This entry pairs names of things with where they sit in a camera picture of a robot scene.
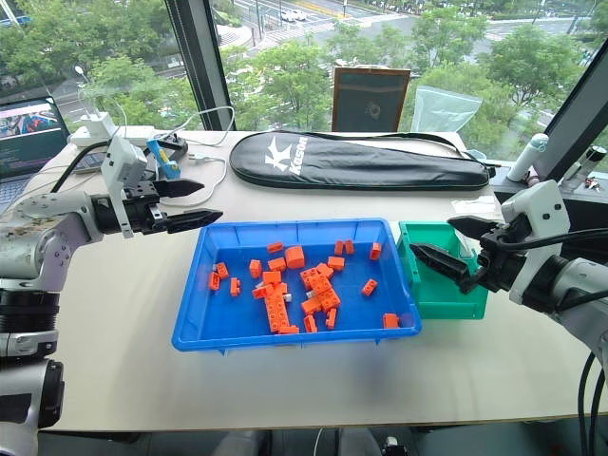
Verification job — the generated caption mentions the clear plastic bag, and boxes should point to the clear plastic bag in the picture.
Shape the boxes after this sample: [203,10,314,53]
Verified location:
[408,85,482,134]

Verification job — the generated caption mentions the green plastic bin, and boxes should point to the green plastic bin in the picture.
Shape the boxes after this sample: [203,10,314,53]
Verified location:
[396,219,490,321]

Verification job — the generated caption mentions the black power adapter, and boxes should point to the black power adapter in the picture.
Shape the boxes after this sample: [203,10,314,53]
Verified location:
[156,133,189,158]

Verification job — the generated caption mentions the white charging cable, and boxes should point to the white charging cable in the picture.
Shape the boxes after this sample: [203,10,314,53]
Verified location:
[163,105,238,210]

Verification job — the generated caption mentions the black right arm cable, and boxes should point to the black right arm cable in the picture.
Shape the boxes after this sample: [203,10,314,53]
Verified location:
[520,227,608,314]

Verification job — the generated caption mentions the white power strip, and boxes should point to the white power strip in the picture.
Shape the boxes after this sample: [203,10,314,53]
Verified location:
[69,125,158,147]

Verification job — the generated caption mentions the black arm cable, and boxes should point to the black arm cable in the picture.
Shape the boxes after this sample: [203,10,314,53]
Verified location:
[520,227,608,314]
[48,141,115,194]

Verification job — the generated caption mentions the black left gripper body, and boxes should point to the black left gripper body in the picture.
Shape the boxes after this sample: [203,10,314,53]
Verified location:
[123,180,170,237]

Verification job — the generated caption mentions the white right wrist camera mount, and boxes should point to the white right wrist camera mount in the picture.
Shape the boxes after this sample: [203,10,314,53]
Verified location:
[500,180,571,251]

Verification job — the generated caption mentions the white charger plug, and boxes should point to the white charger plug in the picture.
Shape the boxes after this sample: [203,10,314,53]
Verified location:
[85,111,118,137]

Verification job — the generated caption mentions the blue plastic tray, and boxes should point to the blue plastic tray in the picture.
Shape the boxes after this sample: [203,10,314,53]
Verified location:
[170,218,424,355]

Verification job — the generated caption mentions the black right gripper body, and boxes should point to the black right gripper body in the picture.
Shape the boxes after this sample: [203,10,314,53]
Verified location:
[476,215,529,294]

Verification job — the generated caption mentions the open laptop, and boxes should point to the open laptop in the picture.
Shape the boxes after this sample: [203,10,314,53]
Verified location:
[0,96,71,216]

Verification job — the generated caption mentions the black racket bag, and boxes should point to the black racket bag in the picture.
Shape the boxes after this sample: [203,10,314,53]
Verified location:
[229,129,491,192]

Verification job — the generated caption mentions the white bottle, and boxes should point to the white bottle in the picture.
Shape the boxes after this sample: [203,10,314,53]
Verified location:
[505,133,550,183]

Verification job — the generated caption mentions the orange plastic building brick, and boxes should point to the orange plastic building brick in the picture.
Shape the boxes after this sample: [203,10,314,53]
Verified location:
[264,282,301,335]

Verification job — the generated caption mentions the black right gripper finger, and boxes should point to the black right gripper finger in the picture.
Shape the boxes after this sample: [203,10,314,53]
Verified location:
[447,215,501,239]
[409,242,480,295]

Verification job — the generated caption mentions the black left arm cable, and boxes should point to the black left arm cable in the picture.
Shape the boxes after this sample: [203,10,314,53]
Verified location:
[48,141,115,194]

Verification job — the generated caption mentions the orange foam cube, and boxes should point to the orange foam cube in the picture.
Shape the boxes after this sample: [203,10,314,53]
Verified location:
[284,244,307,269]

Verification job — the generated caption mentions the brown framed green board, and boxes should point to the brown framed green board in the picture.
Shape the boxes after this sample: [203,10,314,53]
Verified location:
[331,66,411,133]

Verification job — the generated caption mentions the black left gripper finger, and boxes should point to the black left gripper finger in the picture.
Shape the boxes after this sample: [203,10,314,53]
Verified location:
[164,208,224,235]
[155,179,205,200]

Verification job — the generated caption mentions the black hanging body cables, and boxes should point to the black hanging body cables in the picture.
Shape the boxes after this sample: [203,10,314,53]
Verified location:
[576,350,608,456]

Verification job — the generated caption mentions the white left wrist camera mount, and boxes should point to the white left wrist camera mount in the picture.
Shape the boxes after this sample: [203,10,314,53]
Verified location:
[101,136,149,239]

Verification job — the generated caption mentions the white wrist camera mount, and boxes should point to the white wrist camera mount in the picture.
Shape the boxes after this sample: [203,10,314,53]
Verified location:
[101,136,149,239]
[500,180,571,251]

